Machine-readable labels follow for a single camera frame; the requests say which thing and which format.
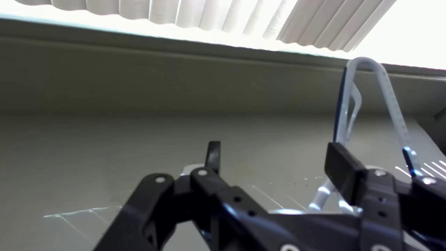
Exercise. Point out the white window blinds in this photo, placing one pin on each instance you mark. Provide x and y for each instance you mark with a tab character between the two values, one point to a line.
210	15

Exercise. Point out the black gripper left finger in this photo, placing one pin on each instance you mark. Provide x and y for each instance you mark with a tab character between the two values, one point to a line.
214	209

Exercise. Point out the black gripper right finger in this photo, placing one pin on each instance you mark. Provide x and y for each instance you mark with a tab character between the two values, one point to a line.
381	209

